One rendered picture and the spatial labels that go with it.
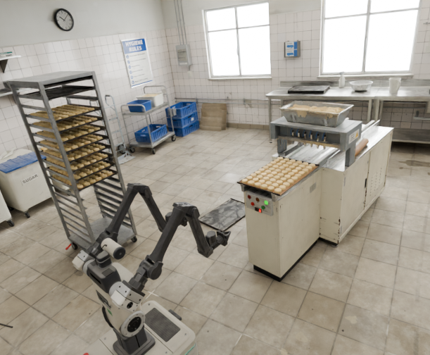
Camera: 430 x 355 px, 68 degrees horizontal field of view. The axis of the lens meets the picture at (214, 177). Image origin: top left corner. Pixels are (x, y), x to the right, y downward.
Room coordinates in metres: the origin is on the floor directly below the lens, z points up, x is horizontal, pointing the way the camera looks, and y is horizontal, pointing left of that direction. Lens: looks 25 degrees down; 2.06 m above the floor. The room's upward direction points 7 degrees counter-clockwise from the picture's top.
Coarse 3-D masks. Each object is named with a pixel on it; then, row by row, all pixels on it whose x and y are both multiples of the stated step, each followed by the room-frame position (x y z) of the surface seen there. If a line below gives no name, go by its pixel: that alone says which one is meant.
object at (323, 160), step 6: (372, 120) 3.40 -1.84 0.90; (366, 126) 3.24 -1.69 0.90; (336, 150) 2.72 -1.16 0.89; (324, 156) 2.58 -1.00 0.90; (330, 156) 2.63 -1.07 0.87; (318, 162) 2.48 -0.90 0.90; (324, 162) 2.55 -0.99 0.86; (318, 168) 2.47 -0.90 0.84; (294, 186) 2.20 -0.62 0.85; (276, 198) 2.02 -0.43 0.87
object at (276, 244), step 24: (264, 192) 2.17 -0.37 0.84; (288, 192) 2.12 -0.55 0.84; (312, 192) 2.39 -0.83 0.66; (264, 216) 2.12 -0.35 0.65; (288, 216) 2.11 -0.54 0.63; (312, 216) 2.39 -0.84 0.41; (264, 240) 2.13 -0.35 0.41; (288, 240) 2.11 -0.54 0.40; (312, 240) 2.40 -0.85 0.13; (264, 264) 2.14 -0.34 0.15; (288, 264) 2.10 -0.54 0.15
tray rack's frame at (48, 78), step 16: (16, 80) 2.86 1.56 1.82; (32, 80) 2.68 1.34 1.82; (48, 80) 2.58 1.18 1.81; (64, 80) 2.67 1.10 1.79; (16, 96) 2.95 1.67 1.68; (32, 144) 2.95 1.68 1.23; (48, 176) 2.96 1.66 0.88; (64, 224) 2.95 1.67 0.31; (96, 224) 3.14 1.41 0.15; (80, 240) 2.85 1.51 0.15
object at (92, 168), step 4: (96, 164) 2.89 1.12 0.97; (100, 164) 2.92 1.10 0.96; (104, 164) 2.88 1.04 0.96; (108, 164) 2.85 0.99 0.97; (52, 168) 2.93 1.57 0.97; (56, 168) 2.91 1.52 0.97; (84, 168) 2.82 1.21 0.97; (88, 168) 2.83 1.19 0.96; (92, 168) 2.79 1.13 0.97; (96, 168) 2.78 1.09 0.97; (100, 168) 2.79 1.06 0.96; (56, 172) 2.87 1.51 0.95; (60, 172) 2.81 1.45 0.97; (64, 172) 2.79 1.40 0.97; (76, 172) 2.75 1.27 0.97; (80, 172) 2.74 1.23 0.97; (84, 172) 2.75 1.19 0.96; (88, 172) 2.72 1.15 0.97; (92, 172) 2.73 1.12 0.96; (68, 176) 2.72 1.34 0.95; (76, 176) 2.65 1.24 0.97; (80, 176) 2.69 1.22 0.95
